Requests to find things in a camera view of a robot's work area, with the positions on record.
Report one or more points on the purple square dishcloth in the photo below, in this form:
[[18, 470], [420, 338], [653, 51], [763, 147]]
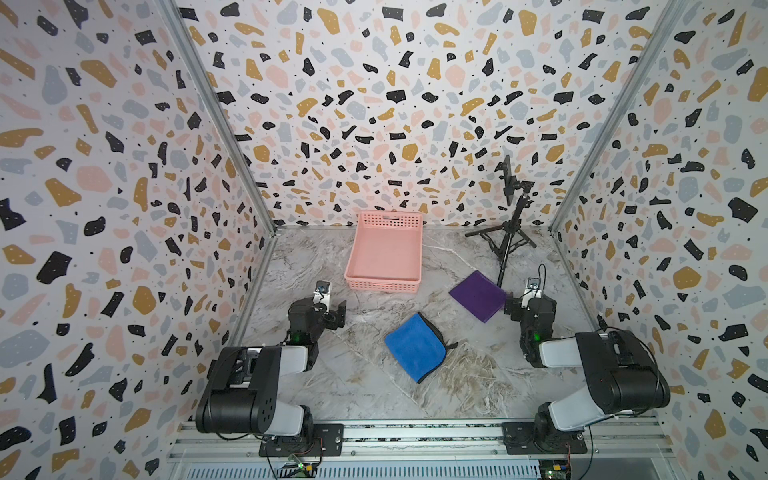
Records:
[[479, 296]]

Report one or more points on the aluminium mounting rail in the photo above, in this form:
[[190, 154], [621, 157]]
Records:
[[624, 448]]

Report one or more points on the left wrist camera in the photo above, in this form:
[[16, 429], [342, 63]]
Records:
[[322, 293]]

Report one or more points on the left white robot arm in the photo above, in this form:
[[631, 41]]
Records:
[[241, 395]]

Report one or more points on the pink plastic basket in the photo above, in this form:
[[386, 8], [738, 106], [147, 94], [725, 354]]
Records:
[[387, 252]]

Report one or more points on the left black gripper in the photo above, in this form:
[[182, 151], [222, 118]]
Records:
[[334, 319]]

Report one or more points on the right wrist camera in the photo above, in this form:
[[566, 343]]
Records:
[[533, 289]]

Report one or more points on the green circuit board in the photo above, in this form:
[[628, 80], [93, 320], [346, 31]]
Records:
[[554, 470], [298, 469]]

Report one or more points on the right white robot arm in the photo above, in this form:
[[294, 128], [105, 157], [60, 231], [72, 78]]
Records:
[[621, 375]]

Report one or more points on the left green circuit board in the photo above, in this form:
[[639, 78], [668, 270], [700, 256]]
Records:
[[298, 469]]

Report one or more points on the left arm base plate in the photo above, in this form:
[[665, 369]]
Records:
[[316, 440]]

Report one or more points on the black tripod with phone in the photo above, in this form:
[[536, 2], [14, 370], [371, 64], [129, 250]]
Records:
[[514, 237]]

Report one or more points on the grey and blue dishcloth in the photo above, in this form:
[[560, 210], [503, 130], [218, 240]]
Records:
[[419, 347]]

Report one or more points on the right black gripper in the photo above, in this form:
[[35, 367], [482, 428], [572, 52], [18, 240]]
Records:
[[516, 305]]

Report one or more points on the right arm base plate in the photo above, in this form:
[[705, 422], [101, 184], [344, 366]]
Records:
[[529, 438]]

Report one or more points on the right green circuit board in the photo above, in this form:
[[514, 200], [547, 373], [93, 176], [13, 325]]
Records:
[[554, 470]]

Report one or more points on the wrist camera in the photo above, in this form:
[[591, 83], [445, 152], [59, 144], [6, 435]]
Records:
[[533, 289], [322, 293]]

